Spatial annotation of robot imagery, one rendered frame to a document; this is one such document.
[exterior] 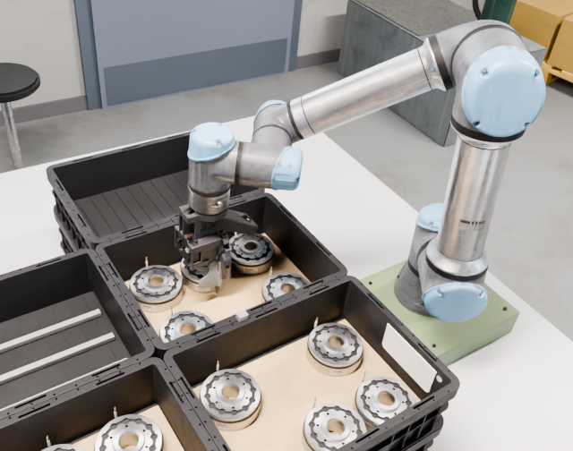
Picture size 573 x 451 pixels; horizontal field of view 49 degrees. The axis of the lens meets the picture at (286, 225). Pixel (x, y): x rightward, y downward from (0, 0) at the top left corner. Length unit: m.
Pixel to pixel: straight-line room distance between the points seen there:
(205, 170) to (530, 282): 1.99
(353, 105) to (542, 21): 3.49
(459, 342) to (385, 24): 2.63
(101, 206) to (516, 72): 0.96
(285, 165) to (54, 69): 2.56
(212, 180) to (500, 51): 0.49
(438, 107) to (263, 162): 2.55
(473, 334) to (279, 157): 0.61
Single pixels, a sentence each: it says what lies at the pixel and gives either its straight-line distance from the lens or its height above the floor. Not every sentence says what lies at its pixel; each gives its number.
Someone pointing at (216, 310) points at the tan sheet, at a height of 0.83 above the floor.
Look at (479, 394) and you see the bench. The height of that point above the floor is 0.70.
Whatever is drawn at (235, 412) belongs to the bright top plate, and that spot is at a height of 0.86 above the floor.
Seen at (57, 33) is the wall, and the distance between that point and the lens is 3.44.
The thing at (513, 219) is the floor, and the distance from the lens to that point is 3.16.
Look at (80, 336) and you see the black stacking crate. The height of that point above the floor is 0.83.
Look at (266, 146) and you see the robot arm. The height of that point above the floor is 1.18.
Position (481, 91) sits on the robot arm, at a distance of 0.96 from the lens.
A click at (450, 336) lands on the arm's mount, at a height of 0.76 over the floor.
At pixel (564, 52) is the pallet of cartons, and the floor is 0.25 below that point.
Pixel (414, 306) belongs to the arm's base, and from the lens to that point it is 1.41.
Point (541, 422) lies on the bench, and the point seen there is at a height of 0.70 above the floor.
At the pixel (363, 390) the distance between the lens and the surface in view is 1.12.
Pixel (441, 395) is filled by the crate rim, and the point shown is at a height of 0.93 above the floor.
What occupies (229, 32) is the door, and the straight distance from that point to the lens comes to 3.76.
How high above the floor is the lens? 1.74
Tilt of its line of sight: 39 degrees down
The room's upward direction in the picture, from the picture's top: 6 degrees clockwise
